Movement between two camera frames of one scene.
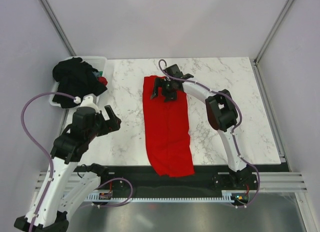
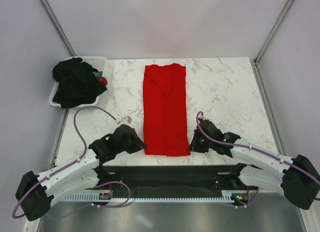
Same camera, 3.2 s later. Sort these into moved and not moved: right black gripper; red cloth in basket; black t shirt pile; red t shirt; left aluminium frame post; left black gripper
Moved: left black gripper; right black gripper; red t shirt
Not moved: red cloth in basket; black t shirt pile; left aluminium frame post
